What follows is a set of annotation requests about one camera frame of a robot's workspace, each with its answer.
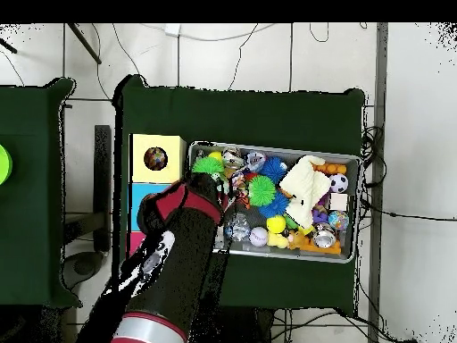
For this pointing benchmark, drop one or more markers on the colourful patterned knotted toy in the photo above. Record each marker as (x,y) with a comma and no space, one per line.
(156,158)
(235,179)

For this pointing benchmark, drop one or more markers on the green furry monster toy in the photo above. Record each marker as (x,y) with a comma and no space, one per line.
(208,166)

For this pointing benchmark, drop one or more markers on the cream muslin cloth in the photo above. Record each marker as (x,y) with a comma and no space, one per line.
(307,187)

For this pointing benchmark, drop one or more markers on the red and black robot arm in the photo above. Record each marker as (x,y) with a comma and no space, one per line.
(178,250)

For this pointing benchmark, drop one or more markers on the wooden box with three holes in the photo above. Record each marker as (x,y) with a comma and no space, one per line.
(171,153)

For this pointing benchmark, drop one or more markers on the clear mesh bin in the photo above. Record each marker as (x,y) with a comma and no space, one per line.
(348,239)

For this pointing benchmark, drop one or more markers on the green spiky rubber ball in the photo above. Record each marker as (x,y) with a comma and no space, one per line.
(262,190)

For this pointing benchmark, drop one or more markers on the blue spiky rubber ball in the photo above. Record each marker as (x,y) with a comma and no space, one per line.
(275,206)

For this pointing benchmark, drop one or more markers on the blue furry monster toy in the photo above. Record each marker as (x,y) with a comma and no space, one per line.
(273,169)

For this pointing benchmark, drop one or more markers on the plain yellow ball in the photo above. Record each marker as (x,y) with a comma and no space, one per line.
(275,224)

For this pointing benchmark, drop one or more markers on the dark green table cloth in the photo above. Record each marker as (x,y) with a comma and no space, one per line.
(28,214)
(235,114)

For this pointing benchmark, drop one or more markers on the small black white soccer ball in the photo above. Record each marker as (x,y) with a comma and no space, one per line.
(338,183)

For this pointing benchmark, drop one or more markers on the plain wooden cube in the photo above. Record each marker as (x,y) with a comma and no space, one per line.
(338,201)

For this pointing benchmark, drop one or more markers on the small globe print ball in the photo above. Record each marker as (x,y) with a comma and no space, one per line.
(338,219)

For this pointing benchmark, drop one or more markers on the black upright panel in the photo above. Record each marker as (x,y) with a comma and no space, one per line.
(103,186)

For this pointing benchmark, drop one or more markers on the grey round base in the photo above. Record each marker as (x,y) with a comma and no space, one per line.
(78,268)

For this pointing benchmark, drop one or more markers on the grey vertical beam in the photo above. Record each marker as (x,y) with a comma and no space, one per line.
(382,71)

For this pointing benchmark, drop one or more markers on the thin black rod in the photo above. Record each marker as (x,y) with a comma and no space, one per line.
(82,43)

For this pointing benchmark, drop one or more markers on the bright green cup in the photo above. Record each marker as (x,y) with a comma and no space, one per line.
(3,164)

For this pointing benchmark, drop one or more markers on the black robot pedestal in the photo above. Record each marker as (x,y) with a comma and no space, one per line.
(250,329)

